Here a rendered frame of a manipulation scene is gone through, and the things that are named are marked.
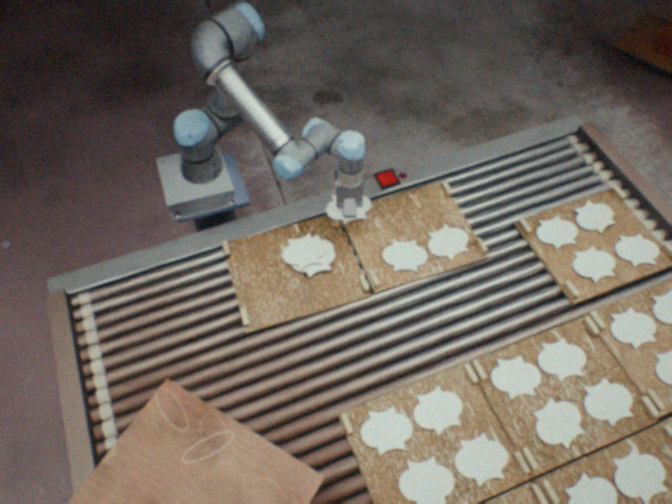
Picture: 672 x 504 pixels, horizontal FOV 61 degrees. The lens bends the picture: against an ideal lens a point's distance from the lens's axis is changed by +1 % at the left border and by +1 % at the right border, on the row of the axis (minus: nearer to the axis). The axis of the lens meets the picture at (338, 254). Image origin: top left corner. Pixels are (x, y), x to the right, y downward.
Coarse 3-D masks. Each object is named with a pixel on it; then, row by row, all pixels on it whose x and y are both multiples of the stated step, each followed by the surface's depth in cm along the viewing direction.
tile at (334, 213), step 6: (366, 198) 185; (330, 204) 183; (366, 204) 183; (330, 210) 182; (336, 210) 182; (360, 210) 182; (366, 210) 182; (330, 216) 181; (336, 216) 181; (342, 216) 181; (360, 216) 181; (342, 222) 180; (348, 222) 179
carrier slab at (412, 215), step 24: (408, 192) 204; (432, 192) 204; (384, 216) 198; (408, 216) 198; (432, 216) 198; (456, 216) 199; (360, 240) 192; (384, 240) 193; (408, 240) 193; (384, 264) 187; (432, 264) 187; (456, 264) 187; (384, 288) 182
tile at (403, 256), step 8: (392, 240) 191; (392, 248) 190; (400, 248) 190; (408, 248) 190; (416, 248) 190; (384, 256) 188; (392, 256) 188; (400, 256) 188; (408, 256) 188; (416, 256) 188; (424, 256) 188; (392, 264) 186; (400, 264) 186; (408, 264) 186; (416, 264) 186; (416, 272) 185
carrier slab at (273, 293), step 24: (240, 240) 192; (264, 240) 192; (336, 240) 192; (240, 264) 187; (264, 264) 187; (288, 264) 187; (336, 264) 187; (240, 288) 182; (264, 288) 182; (288, 288) 182; (312, 288) 182; (336, 288) 182; (360, 288) 182; (240, 312) 177; (264, 312) 177; (288, 312) 177; (312, 312) 177
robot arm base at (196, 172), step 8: (184, 160) 197; (208, 160) 198; (216, 160) 202; (184, 168) 200; (192, 168) 198; (200, 168) 198; (208, 168) 199; (216, 168) 203; (184, 176) 202; (192, 176) 200; (200, 176) 200; (208, 176) 201; (216, 176) 203
